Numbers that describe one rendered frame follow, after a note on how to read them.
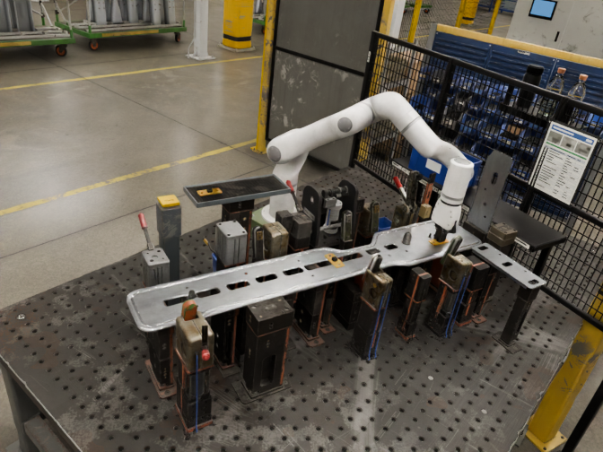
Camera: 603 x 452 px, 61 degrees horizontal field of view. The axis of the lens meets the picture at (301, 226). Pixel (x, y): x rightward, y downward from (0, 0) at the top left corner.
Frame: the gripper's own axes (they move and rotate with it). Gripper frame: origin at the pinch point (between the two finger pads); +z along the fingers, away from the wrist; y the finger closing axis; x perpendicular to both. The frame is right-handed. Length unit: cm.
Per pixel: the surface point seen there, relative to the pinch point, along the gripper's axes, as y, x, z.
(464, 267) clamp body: 19.8, -7.5, 0.3
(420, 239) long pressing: -5.1, -4.9, 3.5
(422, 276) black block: 13.9, -21.1, 4.6
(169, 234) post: -35, -97, -1
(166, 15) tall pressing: -820, 155, 59
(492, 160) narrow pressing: -6.9, 26.6, -25.7
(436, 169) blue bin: -41, 36, -6
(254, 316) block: 13, -87, 1
